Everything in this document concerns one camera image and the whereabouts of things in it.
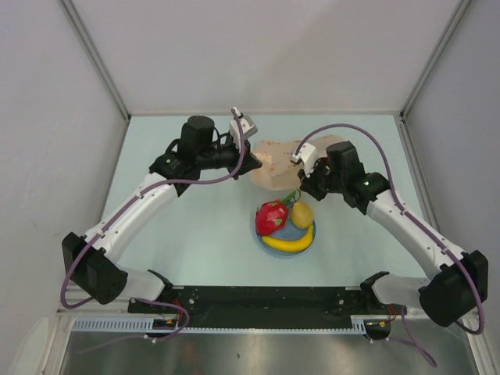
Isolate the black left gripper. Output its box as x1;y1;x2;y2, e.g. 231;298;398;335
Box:
196;135;261;180

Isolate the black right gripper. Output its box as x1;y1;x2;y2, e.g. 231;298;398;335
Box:
297;158;345;202

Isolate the yellow fake lemon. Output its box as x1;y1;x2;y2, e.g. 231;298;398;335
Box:
290;202;314;229

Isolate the translucent orange plastic bag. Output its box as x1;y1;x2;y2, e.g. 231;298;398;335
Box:
249;132;348;192

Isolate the red fake dragon fruit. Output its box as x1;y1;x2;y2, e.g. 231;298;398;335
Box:
255;190;302;236

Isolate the yellow fake banana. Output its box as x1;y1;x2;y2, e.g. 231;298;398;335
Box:
261;223;316;253

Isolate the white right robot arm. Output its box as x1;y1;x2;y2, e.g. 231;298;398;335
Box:
291;141;488;327

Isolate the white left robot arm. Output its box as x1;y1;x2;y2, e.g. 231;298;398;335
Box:
59;108;262;313

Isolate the blue plate with bear print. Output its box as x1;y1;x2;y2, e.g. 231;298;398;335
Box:
256;222;316;257

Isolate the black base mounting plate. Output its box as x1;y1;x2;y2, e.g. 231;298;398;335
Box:
128;287;407;330

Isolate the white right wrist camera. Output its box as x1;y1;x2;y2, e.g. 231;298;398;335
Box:
290;143;319;177

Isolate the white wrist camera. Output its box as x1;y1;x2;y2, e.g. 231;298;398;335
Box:
290;143;319;177
229;107;258;149

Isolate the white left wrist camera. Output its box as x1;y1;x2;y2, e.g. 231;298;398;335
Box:
229;107;258;149

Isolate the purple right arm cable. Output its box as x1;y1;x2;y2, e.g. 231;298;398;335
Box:
295;123;488;368

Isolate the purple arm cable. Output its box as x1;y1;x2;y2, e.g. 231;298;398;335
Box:
295;123;488;368
60;107;251;352

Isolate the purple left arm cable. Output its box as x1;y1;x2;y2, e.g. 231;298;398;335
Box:
60;107;251;352

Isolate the white slotted cable duct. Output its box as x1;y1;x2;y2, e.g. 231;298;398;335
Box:
72;316;389;335

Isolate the aluminium frame rail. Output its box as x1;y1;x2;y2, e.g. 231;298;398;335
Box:
56;284;484;317

